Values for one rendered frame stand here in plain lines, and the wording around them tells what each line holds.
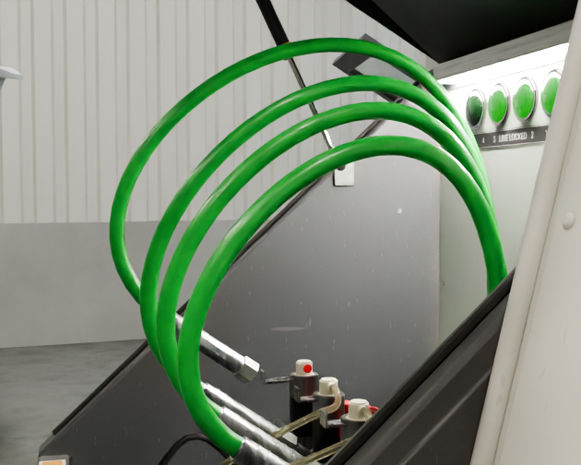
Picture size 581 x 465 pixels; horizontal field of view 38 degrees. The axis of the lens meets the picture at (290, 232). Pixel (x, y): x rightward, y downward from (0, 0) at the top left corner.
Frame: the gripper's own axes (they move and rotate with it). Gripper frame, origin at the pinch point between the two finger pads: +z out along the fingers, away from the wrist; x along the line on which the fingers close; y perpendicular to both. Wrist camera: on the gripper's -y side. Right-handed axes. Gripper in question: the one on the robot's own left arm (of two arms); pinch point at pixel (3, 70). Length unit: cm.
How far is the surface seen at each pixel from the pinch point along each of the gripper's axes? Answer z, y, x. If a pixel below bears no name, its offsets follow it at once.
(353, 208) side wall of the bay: 26, 14, 48
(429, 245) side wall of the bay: 35, 18, 55
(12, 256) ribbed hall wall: 280, 139, -498
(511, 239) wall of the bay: 26, 14, 72
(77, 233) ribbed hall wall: 326, 119, -478
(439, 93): 7, -2, 72
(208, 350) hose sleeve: -12, 24, 63
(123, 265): -18, 17, 58
